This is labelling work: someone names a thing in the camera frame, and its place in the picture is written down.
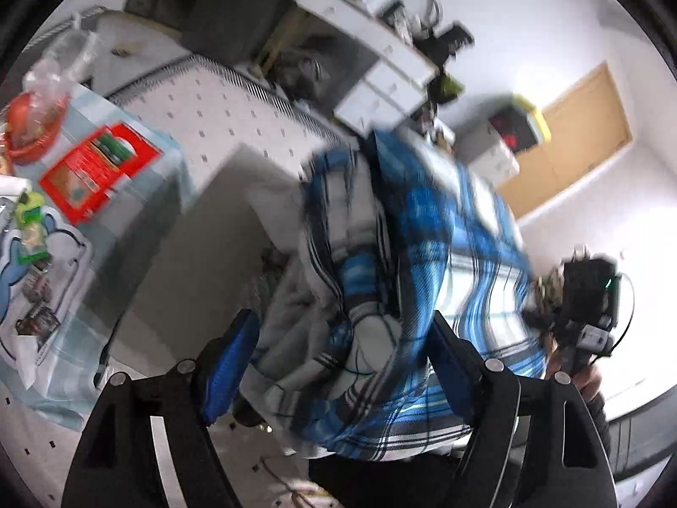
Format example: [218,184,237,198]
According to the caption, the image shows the person's black trousers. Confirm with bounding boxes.
[307,434,477,508]

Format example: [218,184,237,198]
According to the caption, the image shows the dark wardrobe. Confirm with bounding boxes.
[124,0,308,64]

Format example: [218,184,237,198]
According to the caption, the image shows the person's right forearm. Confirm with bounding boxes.
[586,390,615,469]

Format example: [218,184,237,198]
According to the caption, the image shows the black storage box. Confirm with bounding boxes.
[487,103,540,152]

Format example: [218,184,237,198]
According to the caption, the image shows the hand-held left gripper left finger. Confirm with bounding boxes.
[61,308,261,508]

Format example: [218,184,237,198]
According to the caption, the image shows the green toy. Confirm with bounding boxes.
[15,190,51,265]

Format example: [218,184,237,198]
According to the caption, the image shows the light blue tablecloth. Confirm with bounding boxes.
[0,82,186,429]

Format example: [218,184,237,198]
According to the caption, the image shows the red flat package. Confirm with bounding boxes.
[39,121,162,226]

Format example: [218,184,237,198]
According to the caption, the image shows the person's right hand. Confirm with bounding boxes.
[545,339,604,400]

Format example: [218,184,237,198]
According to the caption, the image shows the blue cartoon tray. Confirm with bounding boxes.
[0,196,91,376]

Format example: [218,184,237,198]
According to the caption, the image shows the red bowl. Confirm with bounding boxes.
[4,92,69,165]

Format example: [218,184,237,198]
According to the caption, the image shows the blue plaid shirt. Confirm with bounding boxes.
[254,130,548,461]

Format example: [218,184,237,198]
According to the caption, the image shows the wooden door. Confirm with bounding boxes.
[497,61,633,220]

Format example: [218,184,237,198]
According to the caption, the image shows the white dotted floor mat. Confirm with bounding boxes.
[0,55,361,508]

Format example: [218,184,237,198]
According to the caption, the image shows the white desk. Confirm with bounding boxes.
[288,0,440,86]

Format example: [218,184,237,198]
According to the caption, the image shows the yellow foam board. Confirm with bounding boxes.
[510,94,552,144]

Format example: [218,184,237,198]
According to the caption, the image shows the clear plastic bag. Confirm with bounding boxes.
[24,29,101,101]

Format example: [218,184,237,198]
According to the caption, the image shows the black printed bag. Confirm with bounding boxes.
[418,21,474,64]

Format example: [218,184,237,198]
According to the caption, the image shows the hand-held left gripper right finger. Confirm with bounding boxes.
[431,309,619,508]

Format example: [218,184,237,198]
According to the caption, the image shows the white drawer cabinet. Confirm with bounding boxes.
[333,61,429,138]

